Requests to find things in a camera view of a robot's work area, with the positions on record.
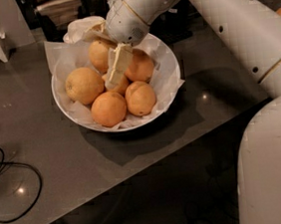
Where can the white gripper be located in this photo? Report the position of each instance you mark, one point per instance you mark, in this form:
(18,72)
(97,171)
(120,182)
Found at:
(121,23)

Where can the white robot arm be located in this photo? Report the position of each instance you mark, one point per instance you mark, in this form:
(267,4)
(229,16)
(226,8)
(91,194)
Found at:
(252,32)

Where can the small centre orange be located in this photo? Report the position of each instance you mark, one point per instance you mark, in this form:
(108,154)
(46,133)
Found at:
(121,88)

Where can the white bowl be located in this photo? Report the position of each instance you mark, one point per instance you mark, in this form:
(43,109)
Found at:
(170,77)

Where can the white paper liner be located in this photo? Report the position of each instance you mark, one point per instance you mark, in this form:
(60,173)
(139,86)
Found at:
(164,71)

